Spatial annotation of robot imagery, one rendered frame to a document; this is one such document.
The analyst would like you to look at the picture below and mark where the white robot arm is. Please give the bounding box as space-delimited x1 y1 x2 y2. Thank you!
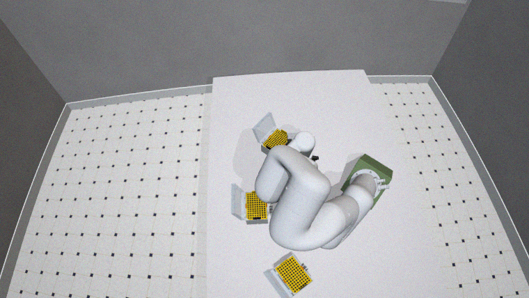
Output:
255 131 389 251

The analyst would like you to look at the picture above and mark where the yellow perforated plate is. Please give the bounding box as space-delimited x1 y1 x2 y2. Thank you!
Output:
263 129 287 150
275 256 310 293
246 191 267 220

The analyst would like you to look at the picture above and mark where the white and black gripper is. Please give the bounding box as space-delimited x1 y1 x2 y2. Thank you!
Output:
309 153 319 162

